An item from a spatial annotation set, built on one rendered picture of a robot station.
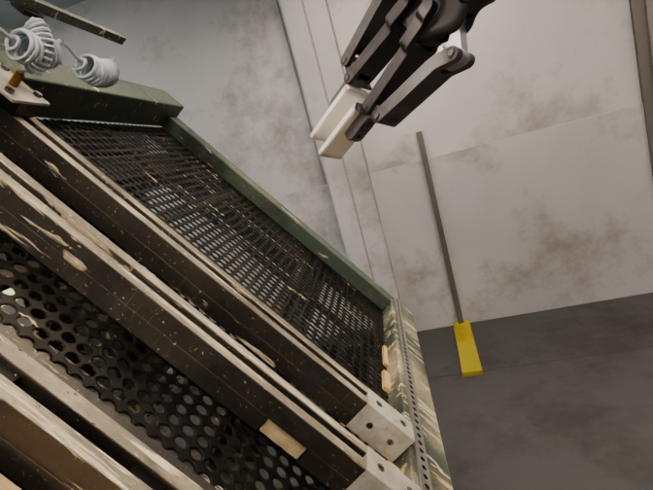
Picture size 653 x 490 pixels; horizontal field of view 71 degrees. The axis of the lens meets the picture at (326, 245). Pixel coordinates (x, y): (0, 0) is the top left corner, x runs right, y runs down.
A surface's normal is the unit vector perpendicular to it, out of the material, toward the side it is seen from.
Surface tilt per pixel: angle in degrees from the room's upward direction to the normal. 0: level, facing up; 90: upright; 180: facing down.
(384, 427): 90
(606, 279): 90
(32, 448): 90
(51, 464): 90
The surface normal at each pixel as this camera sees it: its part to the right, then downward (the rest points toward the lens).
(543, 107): -0.18, 0.24
